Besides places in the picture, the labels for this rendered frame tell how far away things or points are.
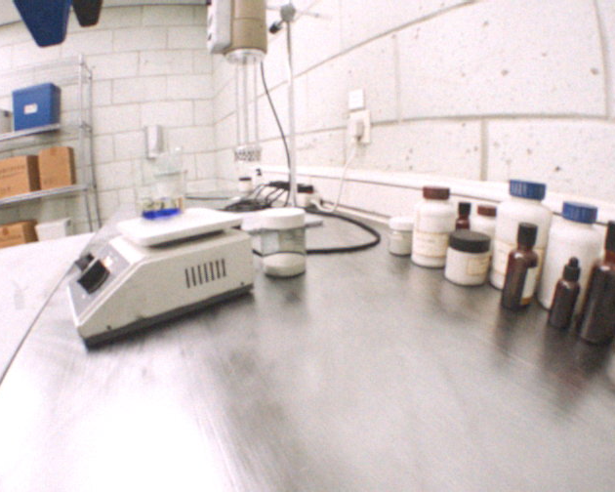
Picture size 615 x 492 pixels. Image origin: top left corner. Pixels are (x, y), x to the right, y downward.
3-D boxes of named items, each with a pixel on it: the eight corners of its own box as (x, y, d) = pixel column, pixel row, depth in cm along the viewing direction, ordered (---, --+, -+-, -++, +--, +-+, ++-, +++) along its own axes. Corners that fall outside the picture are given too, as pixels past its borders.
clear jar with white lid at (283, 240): (290, 281, 39) (287, 217, 37) (253, 273, 42) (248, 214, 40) (315, 266, 44) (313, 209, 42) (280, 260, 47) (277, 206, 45)
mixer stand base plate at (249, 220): (186, 243, 58) (186, 237, 58) (179, 225, 75) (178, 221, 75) (325, 224, 71) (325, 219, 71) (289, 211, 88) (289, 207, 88)
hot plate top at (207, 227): (141, 247, 27) (139, 238, 26) (115, 229, 35) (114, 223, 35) (247, 224, 35) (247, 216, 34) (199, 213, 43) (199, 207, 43)
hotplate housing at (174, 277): (84, 352, 23) (59, 267, 21) (70, 304, 32) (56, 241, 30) (272, 286, 38) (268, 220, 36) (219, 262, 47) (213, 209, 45)
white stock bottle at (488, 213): (474, 256, 46) (479, 202, 44) (501, 264, 42) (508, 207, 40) (460, 263, 43) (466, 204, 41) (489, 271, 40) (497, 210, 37)
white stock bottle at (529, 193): (501, 269, 40) (512, 177, 36) (547, 284, 34) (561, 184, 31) (478, 283, 36) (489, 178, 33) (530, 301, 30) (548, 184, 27)
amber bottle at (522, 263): (499, 306, 30) (512, 225, 28) (501, 294, 33) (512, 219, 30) (530, 311, 28) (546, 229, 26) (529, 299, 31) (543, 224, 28)
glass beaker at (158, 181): (155, 231, 30) (146, 147, 28) (126, 226, 34) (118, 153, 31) (204, 218, 36) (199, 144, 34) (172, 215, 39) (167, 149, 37)
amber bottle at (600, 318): (615, 348, 19) (647, 231, 16) (574, 339, 22) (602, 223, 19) (609, 327, 22) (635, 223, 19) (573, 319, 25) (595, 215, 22)
